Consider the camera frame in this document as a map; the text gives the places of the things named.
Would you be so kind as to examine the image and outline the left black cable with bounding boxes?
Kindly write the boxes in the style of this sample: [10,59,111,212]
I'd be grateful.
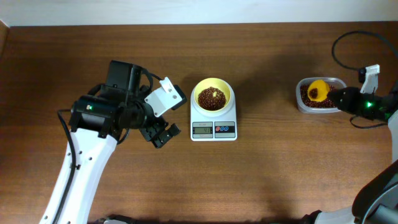
[51,108,78,224]

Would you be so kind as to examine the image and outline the white digital kitchen scale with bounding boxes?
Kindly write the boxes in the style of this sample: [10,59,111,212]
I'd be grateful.
[190,89,238,141]

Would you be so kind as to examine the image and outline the red beans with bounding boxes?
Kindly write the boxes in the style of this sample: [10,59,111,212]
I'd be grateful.
[198,86,226,111]

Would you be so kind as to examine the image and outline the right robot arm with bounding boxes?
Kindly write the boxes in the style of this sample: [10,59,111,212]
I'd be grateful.
[300,87,397,224]

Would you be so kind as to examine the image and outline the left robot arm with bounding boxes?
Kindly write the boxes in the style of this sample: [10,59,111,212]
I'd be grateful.
[40,60,187,223]

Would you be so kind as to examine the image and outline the yellow measuring scoop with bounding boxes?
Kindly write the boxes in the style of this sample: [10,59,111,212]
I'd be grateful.
[307,80,330,102]

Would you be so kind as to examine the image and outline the clear plastic container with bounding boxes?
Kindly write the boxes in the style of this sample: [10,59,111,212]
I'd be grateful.
[295,77,346,114]

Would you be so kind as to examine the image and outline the yellow plastic bowl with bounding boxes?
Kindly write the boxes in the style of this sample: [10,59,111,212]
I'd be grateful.
[192,78,234,113]

